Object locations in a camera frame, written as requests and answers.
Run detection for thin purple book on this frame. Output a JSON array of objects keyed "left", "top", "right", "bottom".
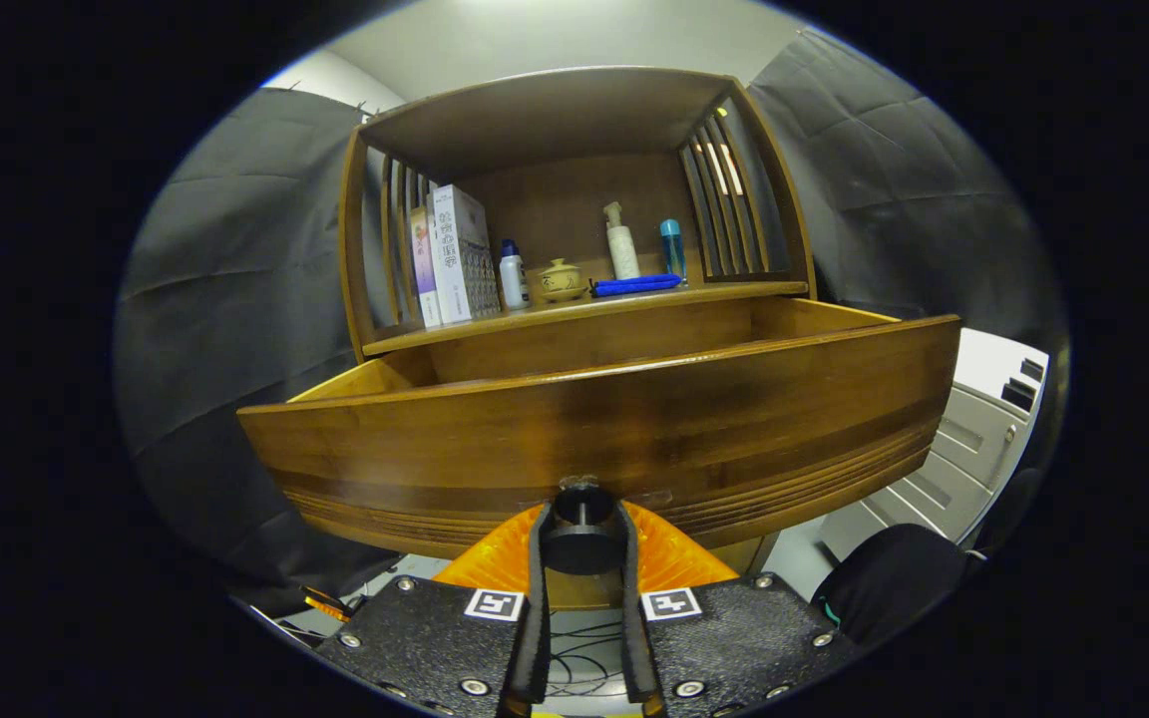
[{"left": 409, "top": 206, "right": 443, "bottom": 330}]

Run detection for white filing cabinet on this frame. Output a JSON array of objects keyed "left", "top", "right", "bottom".
[{"left": 819, "top": 327, "right": 1049, "bottom": 559}]

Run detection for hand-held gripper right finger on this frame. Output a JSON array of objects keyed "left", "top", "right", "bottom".
[{"left": 616, "top": 499, "right": 860, "bottom": 717}]

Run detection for yellow lidded tea cup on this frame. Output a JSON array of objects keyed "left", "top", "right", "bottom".
[{"left": 538, "top": 258, "right": 585, "bottom": 299}]

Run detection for clear blue bottle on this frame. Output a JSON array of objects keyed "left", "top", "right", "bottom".
[{"left": 659, "top": 218, "right": 687, "bottom": 280}]

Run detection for orange black tool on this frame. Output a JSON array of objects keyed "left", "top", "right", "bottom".
[{"left": 300, "top": 586, "right": 366, "bottom": 621}]

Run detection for wooden countertop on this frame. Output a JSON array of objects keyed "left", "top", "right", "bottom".
[{"left": 363, "top": 279, "right": 810, "bottom": 357}]

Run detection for wooden cabinet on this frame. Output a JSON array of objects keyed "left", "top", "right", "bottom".
[{"left": 338, "top": 66, "right": 817, "bottom": 611}]

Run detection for black chair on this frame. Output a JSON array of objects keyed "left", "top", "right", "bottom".
[{"left": 814, "top": 469, "right": 1044, "bottom": 649}]

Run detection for thick white book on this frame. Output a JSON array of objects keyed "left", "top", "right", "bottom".
[{"left": 432, "top": 184, "right": 503, "bottom": 325}]

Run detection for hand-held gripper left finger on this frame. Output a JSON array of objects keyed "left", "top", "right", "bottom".
[{"left": 315, "top": 502, "right": 554, "bottom": 717}]

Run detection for wooden drawer with black knob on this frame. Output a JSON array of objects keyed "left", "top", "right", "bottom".
[{"left": 237, "top": 296, "right": 962, "bottom": 577}]

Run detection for blue folded cloth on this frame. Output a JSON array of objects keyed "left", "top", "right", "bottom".
[{"left": 591, "top": 274, "right": 683, "bottom": 298}]

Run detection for white pump bottle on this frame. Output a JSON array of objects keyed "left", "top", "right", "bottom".
[{"left": 602, "top": 201, "right": 641, "bottom": 281}]

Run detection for black floor cables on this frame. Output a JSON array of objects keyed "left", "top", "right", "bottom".
[{"left": 545, "top": 610, "right": 625, "bottom": 701}]

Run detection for white bottle with blue cap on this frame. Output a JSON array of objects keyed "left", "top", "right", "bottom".
[{"left": 498, "top": 239, "right": 530, "bottom": 311}]

